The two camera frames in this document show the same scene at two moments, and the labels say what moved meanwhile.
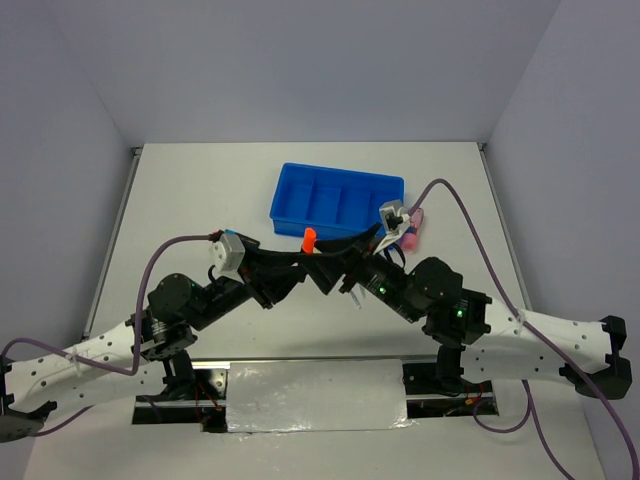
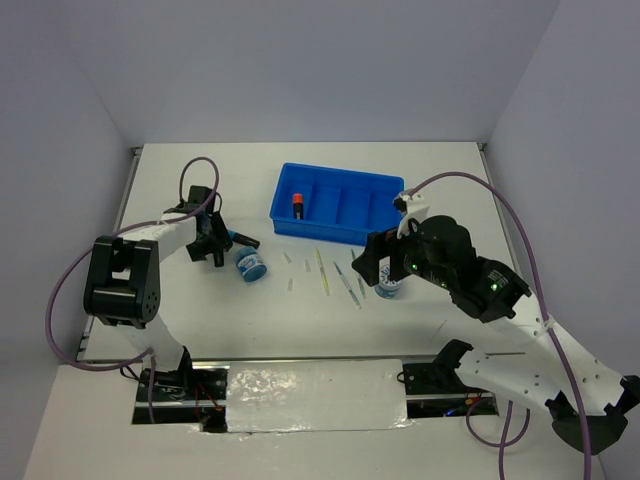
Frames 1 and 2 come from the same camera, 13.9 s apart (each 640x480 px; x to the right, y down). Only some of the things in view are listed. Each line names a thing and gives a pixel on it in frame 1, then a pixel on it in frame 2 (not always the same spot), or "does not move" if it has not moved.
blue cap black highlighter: (249, 239) does not move
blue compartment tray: (332, 202) does not move
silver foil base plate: (288, 396) does not move
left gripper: (268, 274) to (221, 240)
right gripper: (362, 248) to (380, 244)
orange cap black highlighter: (309, 239) to (298, 206)
